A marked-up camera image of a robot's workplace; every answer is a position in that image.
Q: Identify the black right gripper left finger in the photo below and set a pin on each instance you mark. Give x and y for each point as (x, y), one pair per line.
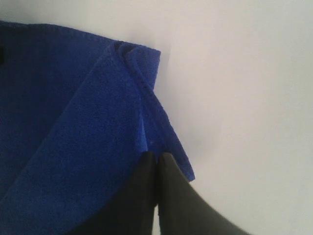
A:
(131, 210)

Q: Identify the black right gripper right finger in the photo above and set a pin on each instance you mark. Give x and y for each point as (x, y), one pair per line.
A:
(181, 210)

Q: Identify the blue towel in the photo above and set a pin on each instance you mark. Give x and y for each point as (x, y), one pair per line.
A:
(77, 110)

